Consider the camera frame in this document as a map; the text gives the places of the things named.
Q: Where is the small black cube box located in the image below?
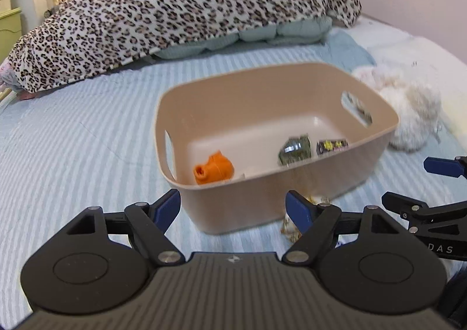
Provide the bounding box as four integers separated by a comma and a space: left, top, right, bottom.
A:
316, 139, 348, 156

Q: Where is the orange knitted sock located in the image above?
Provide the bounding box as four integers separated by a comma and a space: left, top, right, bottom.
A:
193, 151, 234, 185

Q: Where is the floral yellow fabric pouch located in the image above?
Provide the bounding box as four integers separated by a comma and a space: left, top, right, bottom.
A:
280, 192, 331, 244

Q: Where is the white fluffy plush toy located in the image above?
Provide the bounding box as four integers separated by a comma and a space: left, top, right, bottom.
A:
351, 65, 442, 152

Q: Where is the beige plastic storage basket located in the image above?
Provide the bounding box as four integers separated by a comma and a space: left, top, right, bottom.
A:
154, 63, 399, 234

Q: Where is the white cartoon print pillow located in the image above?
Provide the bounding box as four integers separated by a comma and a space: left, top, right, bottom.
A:
346, 17, 466, 147

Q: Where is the green quilted duvet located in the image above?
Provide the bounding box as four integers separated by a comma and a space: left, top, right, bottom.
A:
151, 16, 332, 60

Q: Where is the leopard print blanket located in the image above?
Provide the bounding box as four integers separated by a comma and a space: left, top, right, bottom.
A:
1, 0, 362, 93

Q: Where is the green plastic storage cabinet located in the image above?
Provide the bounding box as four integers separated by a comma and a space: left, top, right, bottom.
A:
0, 7, 22, 62

